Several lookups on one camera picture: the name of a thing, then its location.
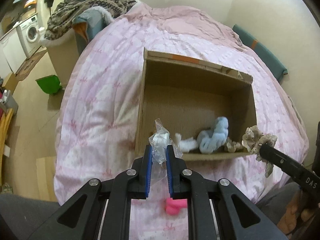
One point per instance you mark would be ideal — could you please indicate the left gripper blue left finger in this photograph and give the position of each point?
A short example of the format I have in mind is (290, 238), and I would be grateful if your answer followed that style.
(148, 169)

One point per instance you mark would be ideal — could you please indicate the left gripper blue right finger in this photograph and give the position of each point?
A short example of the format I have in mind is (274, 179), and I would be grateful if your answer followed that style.
(170, 157)

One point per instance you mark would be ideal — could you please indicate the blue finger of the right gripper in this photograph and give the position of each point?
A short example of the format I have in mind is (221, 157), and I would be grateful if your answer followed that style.
(280, 160)

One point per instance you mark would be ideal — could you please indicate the clear plastic bag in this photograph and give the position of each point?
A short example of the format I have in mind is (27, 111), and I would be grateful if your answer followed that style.
(160, 140)

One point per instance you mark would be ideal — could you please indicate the white sock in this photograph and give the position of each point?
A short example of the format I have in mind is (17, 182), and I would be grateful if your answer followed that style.
(187, 145)

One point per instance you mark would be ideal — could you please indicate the light blue fluffy sock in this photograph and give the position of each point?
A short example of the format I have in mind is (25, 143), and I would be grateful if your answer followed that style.
(212, 139)

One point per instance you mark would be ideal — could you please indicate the white floral scrunchie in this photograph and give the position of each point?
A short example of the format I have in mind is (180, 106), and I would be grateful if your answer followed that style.
(252, 141)

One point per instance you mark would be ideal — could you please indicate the beige lace scrunchie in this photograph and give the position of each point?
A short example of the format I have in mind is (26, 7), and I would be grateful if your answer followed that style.
(232, 146)

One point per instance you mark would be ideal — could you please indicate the pink patterned quilt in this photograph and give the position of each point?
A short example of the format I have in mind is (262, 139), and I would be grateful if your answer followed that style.
(97, 126)

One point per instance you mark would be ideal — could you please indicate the open brown cardboard box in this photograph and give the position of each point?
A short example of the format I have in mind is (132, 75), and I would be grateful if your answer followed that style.
(188, 94)

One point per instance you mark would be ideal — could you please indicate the green plastic dustpan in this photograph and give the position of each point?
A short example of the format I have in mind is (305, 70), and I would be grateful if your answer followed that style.
(49, 84)

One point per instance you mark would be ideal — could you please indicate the teal headboard cushion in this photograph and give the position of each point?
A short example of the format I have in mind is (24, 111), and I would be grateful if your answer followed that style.
(271, 61)

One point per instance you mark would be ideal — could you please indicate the grey fur-trimmed jacket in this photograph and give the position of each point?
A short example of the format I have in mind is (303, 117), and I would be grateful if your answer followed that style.
(88, 24)

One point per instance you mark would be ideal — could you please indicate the grey trash bin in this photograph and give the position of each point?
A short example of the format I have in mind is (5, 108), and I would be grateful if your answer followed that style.
(8, 102)

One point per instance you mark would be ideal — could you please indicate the brown door mat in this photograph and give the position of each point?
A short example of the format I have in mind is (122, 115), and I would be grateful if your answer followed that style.
(29, 64)

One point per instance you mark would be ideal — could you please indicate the brown patterned knit blanket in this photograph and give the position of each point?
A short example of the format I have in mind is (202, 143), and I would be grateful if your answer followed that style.
(60, 22)

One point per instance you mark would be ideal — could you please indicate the white kitchen cabinets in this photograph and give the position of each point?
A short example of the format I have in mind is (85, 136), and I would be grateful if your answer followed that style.
(13, 50)

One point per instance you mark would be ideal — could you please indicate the white washing machine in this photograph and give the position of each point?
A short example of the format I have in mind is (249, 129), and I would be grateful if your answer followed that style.
(29, 35)

